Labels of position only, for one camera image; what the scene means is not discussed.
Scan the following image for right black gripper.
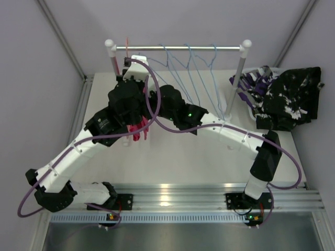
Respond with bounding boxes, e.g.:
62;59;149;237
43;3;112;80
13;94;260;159
142;88;177;122

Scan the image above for pink trousers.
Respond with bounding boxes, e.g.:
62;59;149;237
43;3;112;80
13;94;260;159
127;86;150;142

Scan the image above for blue hanger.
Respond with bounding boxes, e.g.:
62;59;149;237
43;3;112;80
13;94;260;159
150;43;200;105
194;43;224;118
184;43;223;116

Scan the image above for pink hanger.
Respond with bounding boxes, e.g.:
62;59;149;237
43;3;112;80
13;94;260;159
124;37;147;142

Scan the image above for purple camouflage trousers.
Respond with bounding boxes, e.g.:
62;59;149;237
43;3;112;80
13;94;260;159
237;65;280;113

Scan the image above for black camouflage trousers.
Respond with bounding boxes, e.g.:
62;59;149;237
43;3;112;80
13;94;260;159
256;66;324;131

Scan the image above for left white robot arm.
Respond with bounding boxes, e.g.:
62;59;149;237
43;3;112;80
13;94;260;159
26;76;148;212

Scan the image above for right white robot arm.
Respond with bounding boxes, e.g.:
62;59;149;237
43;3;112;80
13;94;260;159
149;85;282;208

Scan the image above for white plastic basket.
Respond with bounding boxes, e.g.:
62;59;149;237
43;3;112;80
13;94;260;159
242;67;285;122

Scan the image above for white clothes rack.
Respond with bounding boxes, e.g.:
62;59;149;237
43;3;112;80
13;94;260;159
104;39;252;147

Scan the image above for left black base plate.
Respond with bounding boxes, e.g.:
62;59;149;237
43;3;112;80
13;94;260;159
93;193;133;211

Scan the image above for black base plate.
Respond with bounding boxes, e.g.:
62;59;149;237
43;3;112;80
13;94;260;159
93;193;133;211
225;192;273;210

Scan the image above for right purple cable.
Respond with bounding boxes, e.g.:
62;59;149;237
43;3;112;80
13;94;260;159
145;75;302;231

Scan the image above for purple cable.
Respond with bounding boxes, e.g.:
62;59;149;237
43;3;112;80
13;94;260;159
17;59;162;231
145;75;302;231

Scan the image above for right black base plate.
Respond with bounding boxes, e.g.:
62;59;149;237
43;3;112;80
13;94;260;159
225;192;273;210

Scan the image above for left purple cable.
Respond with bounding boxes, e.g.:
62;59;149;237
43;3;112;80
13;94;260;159
17;59;162;231

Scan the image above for aluminium rail frame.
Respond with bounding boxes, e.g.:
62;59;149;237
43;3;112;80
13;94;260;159
39;75;325;225

